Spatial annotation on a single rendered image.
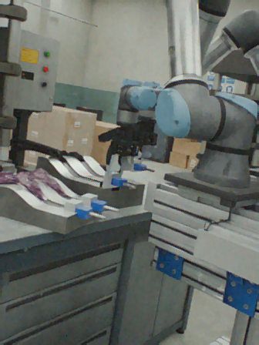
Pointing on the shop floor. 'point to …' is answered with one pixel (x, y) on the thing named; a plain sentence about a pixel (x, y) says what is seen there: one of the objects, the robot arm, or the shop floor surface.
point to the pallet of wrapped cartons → (61, 132)
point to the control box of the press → (31, 81)
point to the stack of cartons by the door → (185, 153)
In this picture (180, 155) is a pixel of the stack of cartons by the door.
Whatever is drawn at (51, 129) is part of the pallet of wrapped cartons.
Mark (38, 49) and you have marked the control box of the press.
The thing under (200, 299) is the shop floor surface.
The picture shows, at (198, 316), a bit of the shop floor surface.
